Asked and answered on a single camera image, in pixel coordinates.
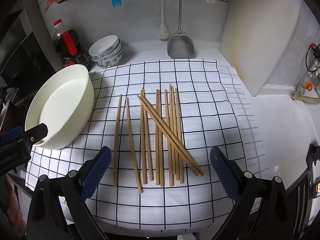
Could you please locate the person's left hand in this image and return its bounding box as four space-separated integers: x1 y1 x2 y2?
5 175 27 237

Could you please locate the metal spatula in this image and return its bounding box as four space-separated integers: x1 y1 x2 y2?
167 0 197 58

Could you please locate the dark sauce bottle red cap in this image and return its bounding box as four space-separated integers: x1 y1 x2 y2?
52 19 90 68

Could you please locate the white black-checked cloth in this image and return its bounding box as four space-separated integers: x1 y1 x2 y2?
25 59 265 232

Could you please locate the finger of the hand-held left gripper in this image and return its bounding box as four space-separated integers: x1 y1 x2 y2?
0 127 24 144
21 123 48 147

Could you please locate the white cutting board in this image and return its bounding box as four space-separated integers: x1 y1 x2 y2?
219 0 300 97

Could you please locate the group of wooden chopsticks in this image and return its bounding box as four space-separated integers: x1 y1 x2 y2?
113 84 205 194

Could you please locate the black range hood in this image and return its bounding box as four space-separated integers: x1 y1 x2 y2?
0 9 63 87

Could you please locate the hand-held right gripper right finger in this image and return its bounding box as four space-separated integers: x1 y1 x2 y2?
209 146 294 240

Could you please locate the cream round basin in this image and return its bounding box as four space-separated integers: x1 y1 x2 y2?
25 64 95 150

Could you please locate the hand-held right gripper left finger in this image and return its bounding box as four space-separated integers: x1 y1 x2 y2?
26 146 112 240

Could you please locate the yellow gas hose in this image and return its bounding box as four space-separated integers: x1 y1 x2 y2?
291 93 320 104

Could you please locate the white bottle brush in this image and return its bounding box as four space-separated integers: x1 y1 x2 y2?
157 0 170 40

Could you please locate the gas valve with red knob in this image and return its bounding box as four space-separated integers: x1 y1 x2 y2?
295 44 320 93

